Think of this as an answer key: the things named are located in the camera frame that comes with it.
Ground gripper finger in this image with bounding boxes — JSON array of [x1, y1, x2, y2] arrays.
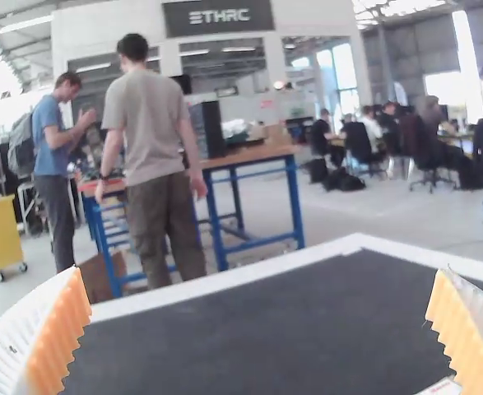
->
[[424, 267, 483, 395], [0, 266, 94, 395]]

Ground flat cardboard pieces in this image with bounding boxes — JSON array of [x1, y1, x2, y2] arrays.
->
[[77, 249, 129, 304]]

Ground black office chair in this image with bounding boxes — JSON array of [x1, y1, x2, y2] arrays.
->
[[406, 118, 453, 195]]

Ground grey backpack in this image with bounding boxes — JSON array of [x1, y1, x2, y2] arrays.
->
[[7, 109, 37, 177]]

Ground black bag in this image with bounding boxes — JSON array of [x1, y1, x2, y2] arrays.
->
[[322, 166, 368, 193]]

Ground black mat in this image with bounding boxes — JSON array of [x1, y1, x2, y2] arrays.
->
[[59, 248, 483, 395]]

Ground black tower case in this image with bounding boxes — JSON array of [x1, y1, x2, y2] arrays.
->
[[188, 100, 227, 160]]

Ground blue frame workbench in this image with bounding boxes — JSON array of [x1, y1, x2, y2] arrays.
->
[[77, 142, 307, 299]]

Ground dark wall sign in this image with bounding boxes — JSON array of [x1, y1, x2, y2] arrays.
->
[[161, 0, 276, 39]]

